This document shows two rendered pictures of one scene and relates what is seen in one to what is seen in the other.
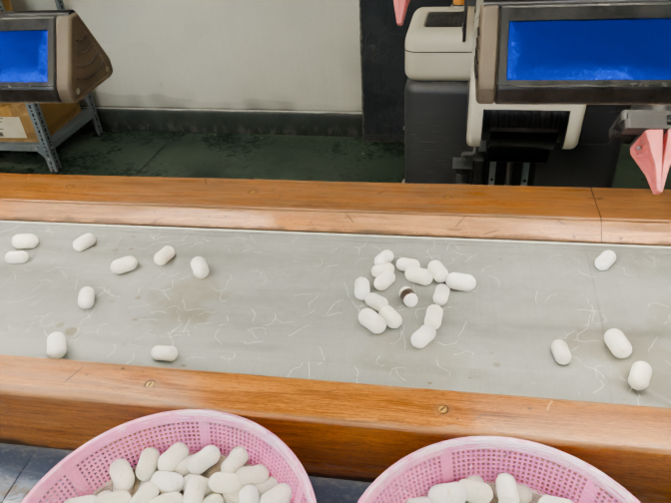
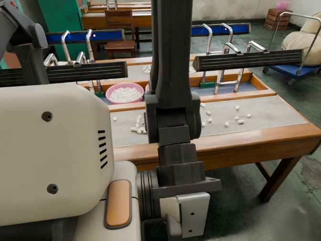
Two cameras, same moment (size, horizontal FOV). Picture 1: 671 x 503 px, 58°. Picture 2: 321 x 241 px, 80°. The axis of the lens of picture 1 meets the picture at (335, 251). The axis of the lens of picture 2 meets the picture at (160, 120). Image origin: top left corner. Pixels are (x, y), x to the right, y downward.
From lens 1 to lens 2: 1.45 m
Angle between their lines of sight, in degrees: 102
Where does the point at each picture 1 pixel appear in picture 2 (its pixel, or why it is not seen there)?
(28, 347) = (208, 105)
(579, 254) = not seen: hidden behind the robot
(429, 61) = not seen: outside the picture
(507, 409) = (124, 106)
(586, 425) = (113, 106)
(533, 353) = (119, 120)
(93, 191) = (244, 136)
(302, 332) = not seen: hidden behind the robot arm
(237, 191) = (202, 143)
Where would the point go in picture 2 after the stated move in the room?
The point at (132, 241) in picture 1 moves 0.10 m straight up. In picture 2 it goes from (218, 129) to (221, 115)
